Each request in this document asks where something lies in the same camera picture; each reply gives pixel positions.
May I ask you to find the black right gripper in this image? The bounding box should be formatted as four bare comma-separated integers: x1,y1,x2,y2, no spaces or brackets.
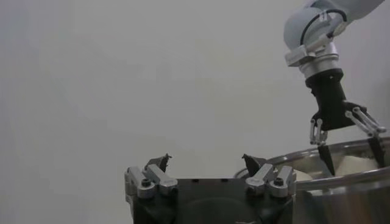
305,68,388,177

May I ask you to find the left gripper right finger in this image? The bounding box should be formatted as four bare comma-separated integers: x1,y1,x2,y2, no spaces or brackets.
241,153,297,198

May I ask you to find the white steamed baozi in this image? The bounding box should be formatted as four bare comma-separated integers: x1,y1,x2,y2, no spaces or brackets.
294,169,314,183
333,155,381,177

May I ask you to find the perforated steel steamer basket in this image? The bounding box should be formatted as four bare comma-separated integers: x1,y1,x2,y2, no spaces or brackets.
233,136,390,224

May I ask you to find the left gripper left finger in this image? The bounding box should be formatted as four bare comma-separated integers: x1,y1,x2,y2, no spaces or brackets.
124,153,179,200

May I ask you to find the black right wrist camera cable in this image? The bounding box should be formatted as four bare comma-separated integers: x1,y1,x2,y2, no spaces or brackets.
299,8,349,46

